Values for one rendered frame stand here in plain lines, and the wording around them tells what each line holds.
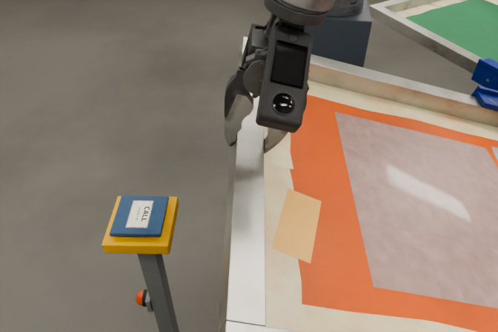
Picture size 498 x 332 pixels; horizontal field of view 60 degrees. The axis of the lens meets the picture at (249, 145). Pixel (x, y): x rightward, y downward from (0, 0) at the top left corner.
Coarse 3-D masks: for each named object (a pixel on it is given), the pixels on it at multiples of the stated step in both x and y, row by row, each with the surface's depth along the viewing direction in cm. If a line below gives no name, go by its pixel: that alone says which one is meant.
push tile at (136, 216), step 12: (120, 204) 89; (132, 204) 89; (144, 204) 89; (156, 204) 89; (120, 216) 86; (132, 216) 86; (144, 216) 86; (156, 216) 86; (120, 228) 84; (132, 228) 84; (144, 228) 84; (156, 228) 84
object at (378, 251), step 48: (336, 192) 60; (384, 192) 63; (336, 240) 54; (384, 240) 56; (432, 240) 58; (480, 240) 61; (336, 288) 48; (384, 288) 50; (432, 288) 52; (480, 288) 54
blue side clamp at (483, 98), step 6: (474, 90) 88; (480, 90) 87; (486, 90) 87; (492, 90) 87; (480, 96) 86; (486, 96) 86; (492, 96) 87; (480, 102) 85; (486, 102) 84; (492, 102) 85; (492, 108) 85
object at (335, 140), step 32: (320, 128) 71; (352, 128) 73; (384, 128) 76; (416, 128) 79; (320, 160) 65; (352, 160) 67; (384, 160) 69; (416, 160) 71; (448, 160) 74; (480, 160) 77; (416, 192) 65; (448, 192) 67; (480, 192) 70
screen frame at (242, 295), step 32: (320, 64) 80; (352, 64) 83; (384, 96) 84; (416, 96) 83; (448, 96) 84; (256, 128) 60; (256, 160) 55; (256, 192) 51; (256, 224) 48; (224, 256) 47; (256, 256) 44; (224, 288) 43; (256, 288) 42; (224, 320) 39; (256, 320) 39
